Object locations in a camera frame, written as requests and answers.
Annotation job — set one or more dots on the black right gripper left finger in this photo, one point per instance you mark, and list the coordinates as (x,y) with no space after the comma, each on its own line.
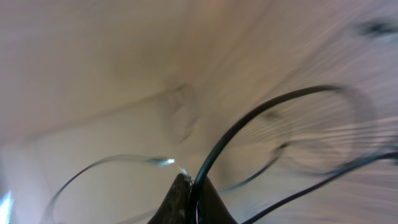
(173,208)

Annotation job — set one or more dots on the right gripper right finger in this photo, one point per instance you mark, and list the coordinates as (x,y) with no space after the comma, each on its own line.
(210,208)

